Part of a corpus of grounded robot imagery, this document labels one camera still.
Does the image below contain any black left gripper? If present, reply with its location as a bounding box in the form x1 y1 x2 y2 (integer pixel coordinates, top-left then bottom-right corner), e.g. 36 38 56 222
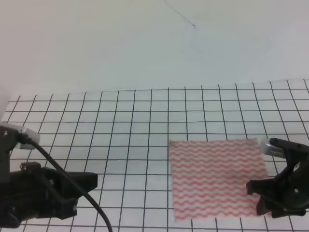
0 162 98 229

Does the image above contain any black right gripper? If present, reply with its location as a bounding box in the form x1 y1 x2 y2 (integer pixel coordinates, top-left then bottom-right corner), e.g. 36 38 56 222
246 162 309 218

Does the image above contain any pink wavy striped towel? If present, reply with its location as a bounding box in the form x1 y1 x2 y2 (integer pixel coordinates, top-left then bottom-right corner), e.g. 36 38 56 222
169 139 268 221

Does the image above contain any black left camera cable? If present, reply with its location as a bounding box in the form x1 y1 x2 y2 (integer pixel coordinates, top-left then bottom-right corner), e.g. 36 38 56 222
20 135 113 232

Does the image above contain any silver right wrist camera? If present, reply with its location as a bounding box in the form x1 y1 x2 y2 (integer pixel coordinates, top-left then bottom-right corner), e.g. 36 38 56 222
259 137 309 170

